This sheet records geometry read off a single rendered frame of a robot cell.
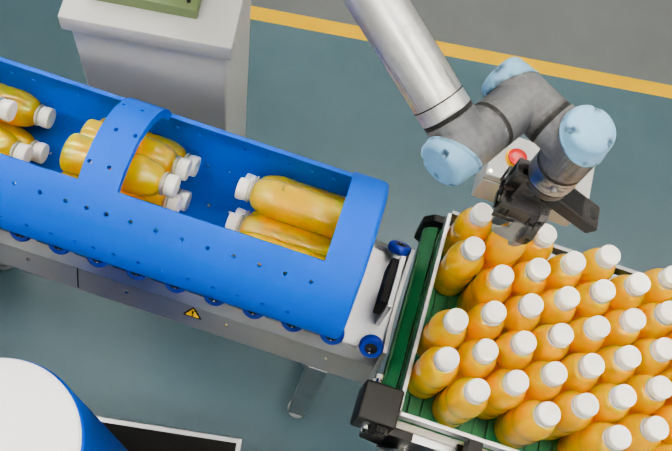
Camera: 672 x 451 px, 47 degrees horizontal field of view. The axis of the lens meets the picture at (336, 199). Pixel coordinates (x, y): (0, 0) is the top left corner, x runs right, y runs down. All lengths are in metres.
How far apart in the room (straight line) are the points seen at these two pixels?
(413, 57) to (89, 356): 1.65
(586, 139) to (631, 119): 2.02
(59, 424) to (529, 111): 0.86
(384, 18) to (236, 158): 0.53
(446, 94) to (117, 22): 0.70
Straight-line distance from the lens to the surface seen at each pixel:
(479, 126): 1.06
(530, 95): 1.12
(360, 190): 1.26
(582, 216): 1.28
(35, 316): 2.50
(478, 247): 1.41
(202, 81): 1.60
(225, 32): 1.48
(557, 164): 1.13
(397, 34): 1.03
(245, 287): 1.25
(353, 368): 1.52
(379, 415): 1.38
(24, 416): 1.36
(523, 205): 1.26
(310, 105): 2.76
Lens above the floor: 2.34
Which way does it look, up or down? 64 degrees down
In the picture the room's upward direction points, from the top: 17 degrees clockwise
